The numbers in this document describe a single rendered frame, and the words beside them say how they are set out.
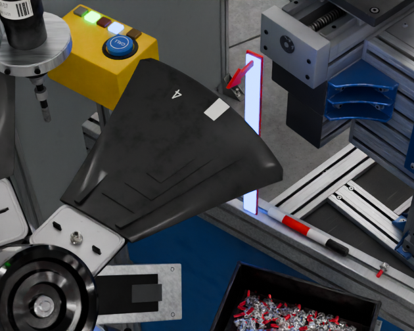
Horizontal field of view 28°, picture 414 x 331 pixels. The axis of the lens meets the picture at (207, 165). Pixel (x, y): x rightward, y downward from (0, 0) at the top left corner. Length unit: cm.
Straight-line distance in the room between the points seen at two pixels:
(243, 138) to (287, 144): 158
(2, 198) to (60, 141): 126
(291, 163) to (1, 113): 178
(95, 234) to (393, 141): 80
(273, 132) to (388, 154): 104
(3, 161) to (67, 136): 128
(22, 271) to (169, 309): 31
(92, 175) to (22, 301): 20
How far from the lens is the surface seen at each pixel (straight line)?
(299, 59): 143
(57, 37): 69
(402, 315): 128
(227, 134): 99
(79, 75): 130
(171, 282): 107
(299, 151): 256
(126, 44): 126
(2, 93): 82
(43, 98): 73
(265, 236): 133
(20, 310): 80
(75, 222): 91
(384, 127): 157
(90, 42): 129
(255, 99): 112
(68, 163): 216
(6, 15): 66
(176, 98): 100
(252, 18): 302
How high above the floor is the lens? 190
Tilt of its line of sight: 49 degrees down
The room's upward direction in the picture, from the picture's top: 2 degrees counter-clockwise
